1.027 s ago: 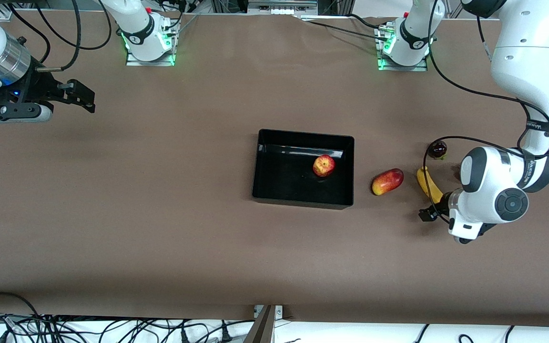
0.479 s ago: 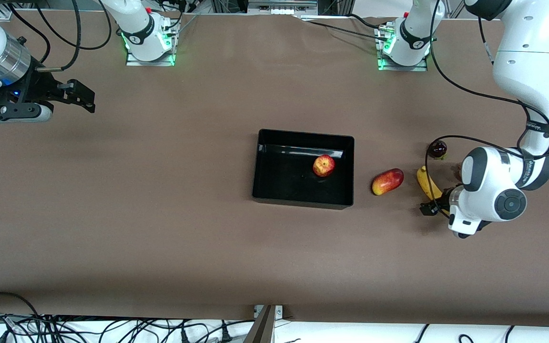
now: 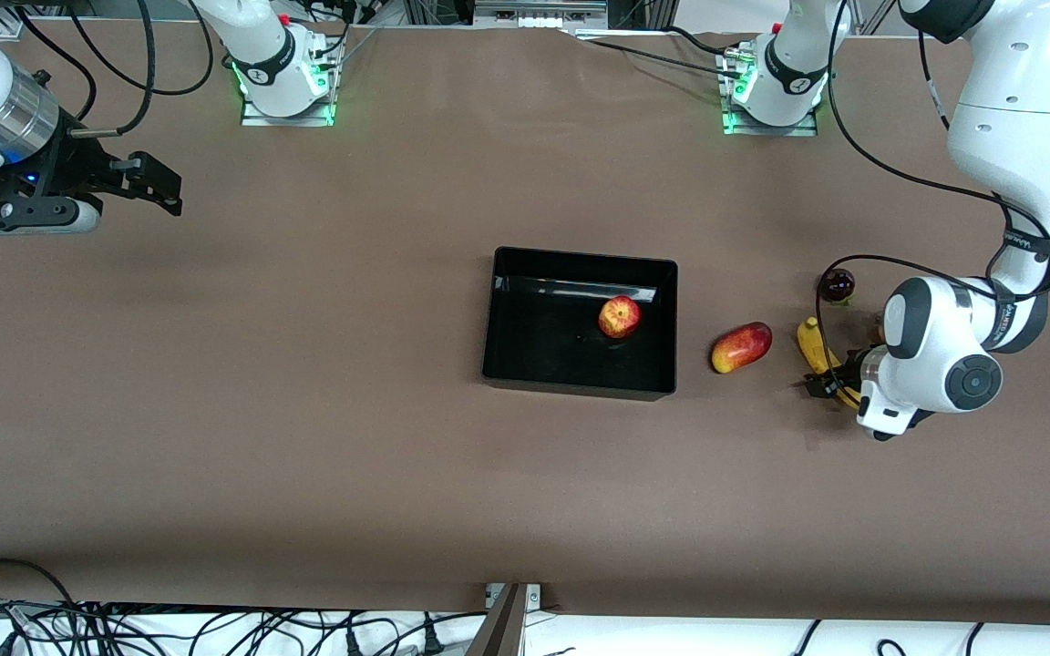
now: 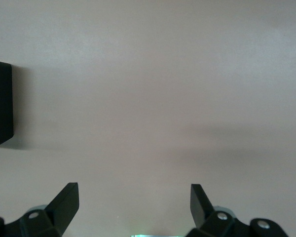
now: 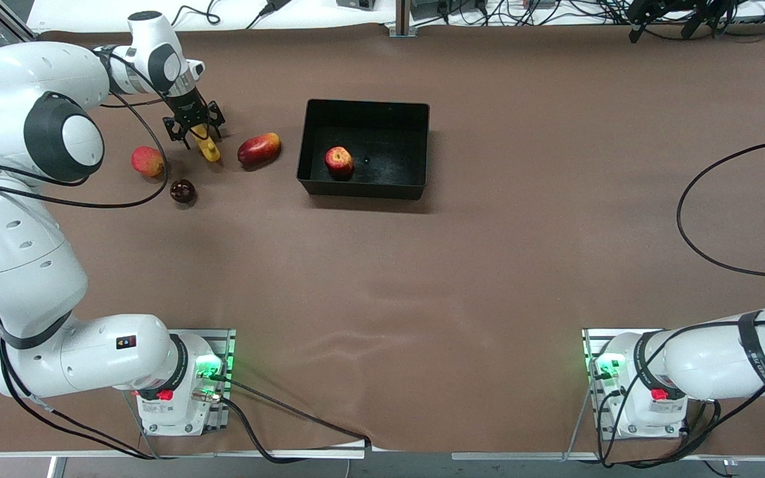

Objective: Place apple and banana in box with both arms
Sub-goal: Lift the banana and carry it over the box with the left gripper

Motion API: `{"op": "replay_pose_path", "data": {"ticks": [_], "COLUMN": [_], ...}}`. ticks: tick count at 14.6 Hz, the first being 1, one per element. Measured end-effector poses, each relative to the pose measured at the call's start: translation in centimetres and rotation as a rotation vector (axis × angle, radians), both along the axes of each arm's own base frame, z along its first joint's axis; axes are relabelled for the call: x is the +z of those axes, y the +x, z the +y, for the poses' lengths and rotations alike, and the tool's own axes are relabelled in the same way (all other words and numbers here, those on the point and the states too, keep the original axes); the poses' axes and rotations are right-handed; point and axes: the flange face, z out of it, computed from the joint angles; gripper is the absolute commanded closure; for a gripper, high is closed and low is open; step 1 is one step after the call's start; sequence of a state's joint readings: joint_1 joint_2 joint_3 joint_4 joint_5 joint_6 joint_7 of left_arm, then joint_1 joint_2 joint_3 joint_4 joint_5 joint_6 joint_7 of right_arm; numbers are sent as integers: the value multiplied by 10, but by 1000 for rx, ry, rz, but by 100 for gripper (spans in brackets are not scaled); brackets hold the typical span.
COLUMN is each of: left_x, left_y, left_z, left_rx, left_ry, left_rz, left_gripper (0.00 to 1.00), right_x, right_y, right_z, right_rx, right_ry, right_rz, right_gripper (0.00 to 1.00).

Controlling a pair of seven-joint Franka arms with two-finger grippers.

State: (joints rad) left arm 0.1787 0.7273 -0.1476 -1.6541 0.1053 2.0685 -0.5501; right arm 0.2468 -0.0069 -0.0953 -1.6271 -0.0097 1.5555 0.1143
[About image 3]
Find yellow banana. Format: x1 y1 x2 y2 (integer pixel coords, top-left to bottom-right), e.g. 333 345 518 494
797 317 863 409

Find red yellow apple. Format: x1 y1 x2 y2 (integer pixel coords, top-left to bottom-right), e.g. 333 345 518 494
598 295 643 340

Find black plastic box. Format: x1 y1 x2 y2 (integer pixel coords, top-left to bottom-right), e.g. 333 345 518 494
481 246 679 402

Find dark purple mangosteen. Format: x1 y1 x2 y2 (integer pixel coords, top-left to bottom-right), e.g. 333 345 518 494
818 268 857 307

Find red yellow mango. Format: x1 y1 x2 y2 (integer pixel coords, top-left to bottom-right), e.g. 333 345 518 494
710 322 774 375

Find grey power strip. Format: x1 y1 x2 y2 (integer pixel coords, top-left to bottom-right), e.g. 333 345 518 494
473 0 610 30

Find black cable with silver plug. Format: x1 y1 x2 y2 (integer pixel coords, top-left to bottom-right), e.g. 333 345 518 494
67 0 157 139

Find black looping arm cable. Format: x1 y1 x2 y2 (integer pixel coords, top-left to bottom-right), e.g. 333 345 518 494
69 0 216 97
13 5 98 127

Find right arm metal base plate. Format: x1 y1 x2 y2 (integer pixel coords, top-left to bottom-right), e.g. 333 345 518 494
239 36 338 128

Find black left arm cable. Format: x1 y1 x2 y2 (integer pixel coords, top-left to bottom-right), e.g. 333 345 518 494
818 0 1050 302

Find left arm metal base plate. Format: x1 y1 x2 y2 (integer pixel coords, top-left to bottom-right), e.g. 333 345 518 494
719 44 820 138

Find black table cable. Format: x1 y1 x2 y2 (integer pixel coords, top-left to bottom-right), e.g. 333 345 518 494
664 26 731 57
571 27 745 78

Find silver table edge bracket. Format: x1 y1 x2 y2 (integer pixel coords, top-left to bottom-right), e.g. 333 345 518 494
486 583 543 610

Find grey camera pole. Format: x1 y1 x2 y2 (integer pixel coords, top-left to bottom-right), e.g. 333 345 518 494
465 583 528 656

